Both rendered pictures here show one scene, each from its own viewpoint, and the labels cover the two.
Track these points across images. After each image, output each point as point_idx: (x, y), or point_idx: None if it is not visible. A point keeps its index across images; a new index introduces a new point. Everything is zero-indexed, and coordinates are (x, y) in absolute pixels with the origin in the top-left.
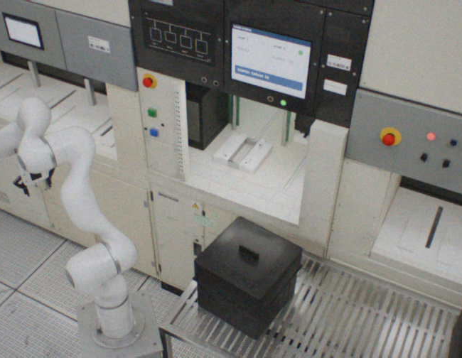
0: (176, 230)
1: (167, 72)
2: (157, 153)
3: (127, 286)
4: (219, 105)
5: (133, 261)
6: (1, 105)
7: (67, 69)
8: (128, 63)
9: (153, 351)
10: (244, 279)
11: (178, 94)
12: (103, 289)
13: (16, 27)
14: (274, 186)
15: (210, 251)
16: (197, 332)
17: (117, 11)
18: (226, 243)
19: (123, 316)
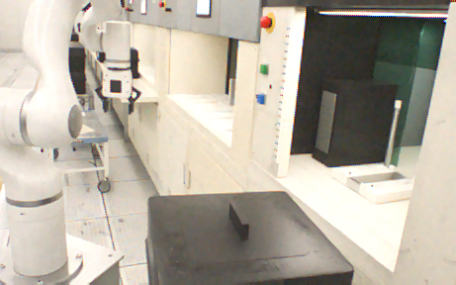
0: None
1: (284, 1)
2: (260, 133)
3: (49, 186)
4: (372, 122)
5: (51, 130)
6: (191, 104)
7: (219, 34)
8: (255, 3)
9: None
10: (181, 248)
11: (289, 31)
12: (3, 154)
13: (201, 0)
14: (398, 225)
15: (185, 199)
16: None
17: None
18: (222, 203)
19: (26, 232)
